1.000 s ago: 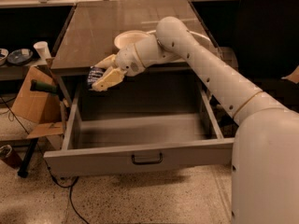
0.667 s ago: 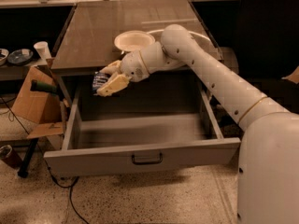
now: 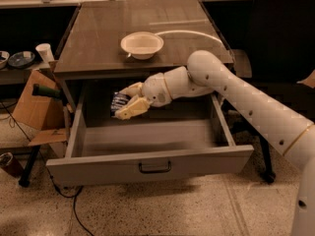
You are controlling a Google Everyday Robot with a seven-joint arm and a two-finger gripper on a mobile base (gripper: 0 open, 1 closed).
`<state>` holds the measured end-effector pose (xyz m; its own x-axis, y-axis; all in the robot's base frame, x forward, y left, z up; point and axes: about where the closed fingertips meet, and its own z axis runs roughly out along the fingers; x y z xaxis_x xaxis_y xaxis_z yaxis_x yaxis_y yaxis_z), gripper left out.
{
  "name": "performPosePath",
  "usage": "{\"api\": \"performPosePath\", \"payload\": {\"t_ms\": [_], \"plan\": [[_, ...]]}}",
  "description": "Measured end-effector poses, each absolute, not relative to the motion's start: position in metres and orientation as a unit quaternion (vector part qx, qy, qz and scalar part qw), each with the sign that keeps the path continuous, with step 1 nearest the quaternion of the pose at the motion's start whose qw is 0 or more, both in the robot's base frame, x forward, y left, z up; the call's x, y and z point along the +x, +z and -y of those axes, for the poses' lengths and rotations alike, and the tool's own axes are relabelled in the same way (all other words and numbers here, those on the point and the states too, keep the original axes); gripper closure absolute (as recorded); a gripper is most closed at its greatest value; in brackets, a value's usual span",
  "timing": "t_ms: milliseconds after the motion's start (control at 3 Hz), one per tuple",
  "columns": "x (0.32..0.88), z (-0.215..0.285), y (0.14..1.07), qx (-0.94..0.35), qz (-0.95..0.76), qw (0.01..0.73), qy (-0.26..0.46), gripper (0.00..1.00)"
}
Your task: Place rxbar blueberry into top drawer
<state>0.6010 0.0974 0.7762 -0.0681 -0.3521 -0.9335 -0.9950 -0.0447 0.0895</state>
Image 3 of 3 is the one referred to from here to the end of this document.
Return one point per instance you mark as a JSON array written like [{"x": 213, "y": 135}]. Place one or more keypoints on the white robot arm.
[{"x": 289, "y": 133}]

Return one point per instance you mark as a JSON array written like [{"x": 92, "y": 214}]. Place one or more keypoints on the open grey top drawer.
[{"x": 191, "y": 133}]

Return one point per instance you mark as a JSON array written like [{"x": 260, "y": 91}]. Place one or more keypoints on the brown cardboard box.
[{"x": 42, "y": 113}]

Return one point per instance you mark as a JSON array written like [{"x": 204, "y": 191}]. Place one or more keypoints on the green handled tool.
[{"x": 39, "y": 90}]

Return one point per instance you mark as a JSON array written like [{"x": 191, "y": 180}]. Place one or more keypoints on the grey drawer cabinet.
[{"x": 92, "y": 50}]

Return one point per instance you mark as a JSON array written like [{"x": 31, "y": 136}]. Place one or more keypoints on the white paper bowl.
[{"x": 142, "y": 45}]

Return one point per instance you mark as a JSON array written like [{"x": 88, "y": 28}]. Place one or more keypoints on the black drawer handle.
[{"x": 154, "y": 169}]

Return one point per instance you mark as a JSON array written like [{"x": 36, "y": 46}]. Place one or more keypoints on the brown cup on floor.
[{"x": 11, "y": 165}]

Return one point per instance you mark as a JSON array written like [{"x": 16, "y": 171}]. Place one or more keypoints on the white bowl at left edge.
[{"x": 4, "y": 56}]

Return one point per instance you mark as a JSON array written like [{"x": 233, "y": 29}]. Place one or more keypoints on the black stand leg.
[{"x": 25, "y": 177}]

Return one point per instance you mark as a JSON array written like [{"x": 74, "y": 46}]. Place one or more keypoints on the white paper cup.
[{"x": 44, "y": 50}]

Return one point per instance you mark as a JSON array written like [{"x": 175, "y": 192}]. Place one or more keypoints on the dark round plate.
[{"x": 21, "y": 60}]

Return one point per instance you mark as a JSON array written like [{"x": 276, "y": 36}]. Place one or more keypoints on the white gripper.
[{"x": 156, "y": 89}]

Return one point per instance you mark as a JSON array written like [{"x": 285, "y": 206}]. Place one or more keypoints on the black office chair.
[{"x": 278, "y": 37}]

